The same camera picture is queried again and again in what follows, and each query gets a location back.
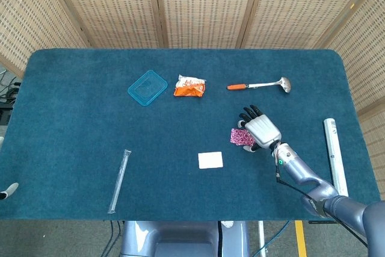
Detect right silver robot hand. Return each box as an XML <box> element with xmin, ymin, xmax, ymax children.
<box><xmin>237</xmin><ymin>104</ymin><xmax>283</xmax><ymax>152</ymax></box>

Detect pink patterned packet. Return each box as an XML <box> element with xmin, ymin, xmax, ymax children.
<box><xmin>230</xmin><ymin>128</ymin><xmax>256</xmax><ymax>147</ymax></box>

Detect white card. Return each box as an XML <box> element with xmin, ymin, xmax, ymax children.
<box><xmin>197</xmin><ymin>151</ymin><xmax>224</xmax><ymax>169</ymax></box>

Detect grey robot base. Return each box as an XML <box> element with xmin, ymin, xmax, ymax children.
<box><xmin>119</xmin><ymin>220</ymin><xmax>250</xmax><ymax>257</ymax></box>

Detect white rectangular bar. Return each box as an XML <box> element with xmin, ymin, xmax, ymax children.
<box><xmin>323</xmin><ymin>117</ymin><xmax>350</xmax><ymax>197</ymax></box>

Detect blue transparent plastic lid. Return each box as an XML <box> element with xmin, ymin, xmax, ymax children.
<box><xmin>128</xmin><ymin>69</ymin><xmax>168</xmax><ymax>107</ymax></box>

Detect crumpled orange snack bag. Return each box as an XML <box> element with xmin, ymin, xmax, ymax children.
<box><xmin>173</xmin><ymin>74</ymin><xmax>207</xmax><ymax>98</ymax></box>

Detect white pole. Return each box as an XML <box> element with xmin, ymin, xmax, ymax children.
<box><xmin>257</xmin><ymin>220</ymin><xmax>267</xmax><ymax>257</ymax></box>

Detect woven bamboo folding screen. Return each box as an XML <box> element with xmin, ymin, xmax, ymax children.
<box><xmin>0</xmin><ymin>0</ymin><xmax>385</xmax><ymax>176</ymax></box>

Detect clear wrapped drinking straw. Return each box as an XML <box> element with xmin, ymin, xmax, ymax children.
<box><xmin>107</xmin><ymin>149</ymin><xmax>132</xmax><ymax>215</ymax></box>

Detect blue carpet table cover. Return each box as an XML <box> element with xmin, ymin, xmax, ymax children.
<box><xmin>0</xmin><ymin>48</ymin><xmax>382</xmax><ymax>221</ymax></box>

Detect black device box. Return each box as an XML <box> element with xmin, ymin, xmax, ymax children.
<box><xmin>0</xmin><ymin>102</ymin><xmax>14</xmax><ymax>125</ymax></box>

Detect steel ladle with orange handle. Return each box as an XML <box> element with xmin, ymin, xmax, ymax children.
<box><xmin>226</xmin><ymin>76</ymin><xmax>292</xmax><ymax>94</ymax></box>

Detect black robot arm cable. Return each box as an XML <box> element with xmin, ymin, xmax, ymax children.
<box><xmin>274</xmin><ymin>172</ymin><xmax>369</xmax><ymax>249</ymax></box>

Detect blue floor cable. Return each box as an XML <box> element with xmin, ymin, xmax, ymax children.
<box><xmin>251</xmin><ymin>220</ymin><xmax>291</xmax><ymax>257</ymax></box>

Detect black floor cables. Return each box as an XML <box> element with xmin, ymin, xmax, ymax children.
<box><xmin>103</xmin><ymin>220</ymin><xmax>126</xmax><ymax>257</ymax></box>

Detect black cable bundle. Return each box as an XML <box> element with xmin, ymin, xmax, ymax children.
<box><xmin>0</xmin><ymin>72</ymin><xmax>22</xmax><ymax>104</ymax></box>

